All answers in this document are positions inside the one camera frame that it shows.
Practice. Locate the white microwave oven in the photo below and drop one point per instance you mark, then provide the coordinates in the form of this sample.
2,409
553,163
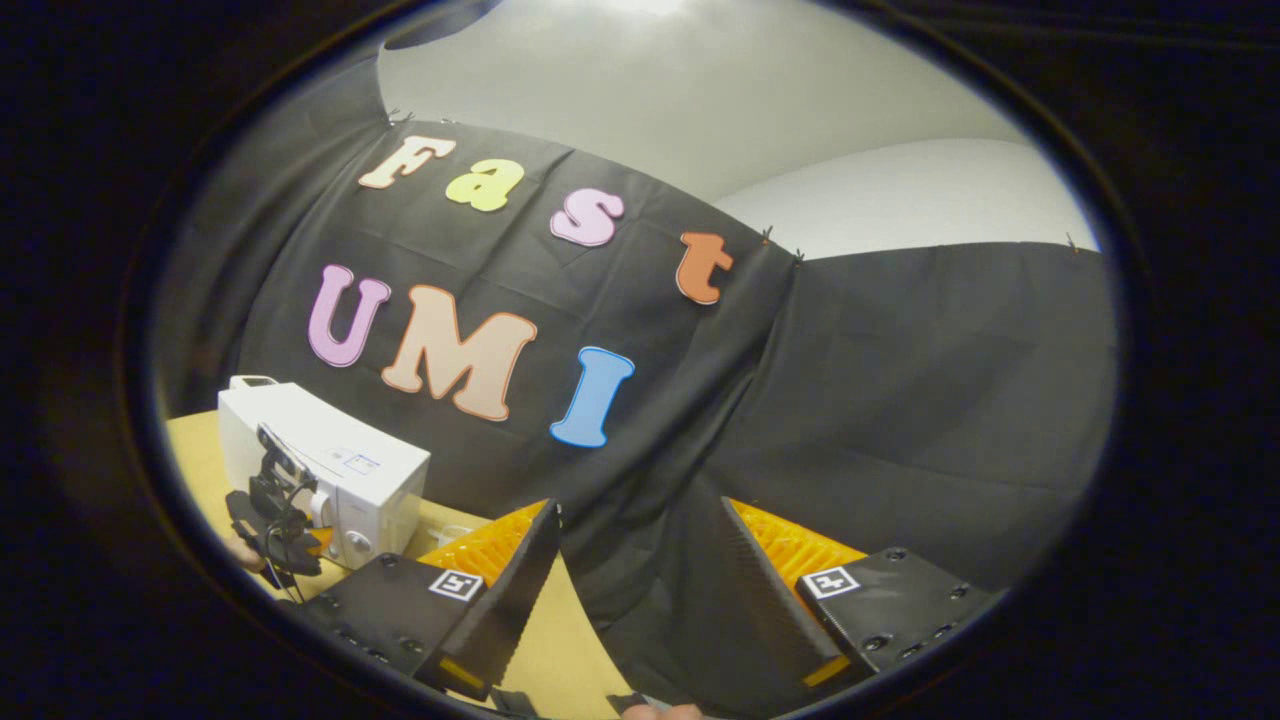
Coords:
370,460

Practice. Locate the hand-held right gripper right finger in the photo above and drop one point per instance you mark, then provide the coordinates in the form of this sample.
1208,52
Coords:
760,600

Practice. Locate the black backdrop cloth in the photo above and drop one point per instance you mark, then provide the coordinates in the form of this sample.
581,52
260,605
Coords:
850,400

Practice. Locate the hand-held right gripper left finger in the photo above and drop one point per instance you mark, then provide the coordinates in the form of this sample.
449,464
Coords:
510,600

